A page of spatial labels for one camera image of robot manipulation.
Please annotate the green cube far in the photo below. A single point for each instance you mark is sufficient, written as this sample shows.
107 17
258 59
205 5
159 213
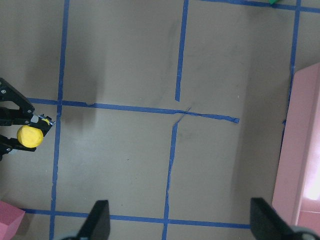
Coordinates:
271 2

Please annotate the pink plastic bin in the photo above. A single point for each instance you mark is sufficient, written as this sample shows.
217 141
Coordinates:
296 196

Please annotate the pink cube near centre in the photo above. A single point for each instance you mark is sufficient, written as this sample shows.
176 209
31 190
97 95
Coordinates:
10 220

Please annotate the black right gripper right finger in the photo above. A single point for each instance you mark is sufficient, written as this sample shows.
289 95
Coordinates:
265 223

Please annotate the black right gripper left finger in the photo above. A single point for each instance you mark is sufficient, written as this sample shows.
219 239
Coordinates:
97 225

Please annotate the yellow push button black base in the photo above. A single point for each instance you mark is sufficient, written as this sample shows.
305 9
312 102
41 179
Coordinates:
33 127

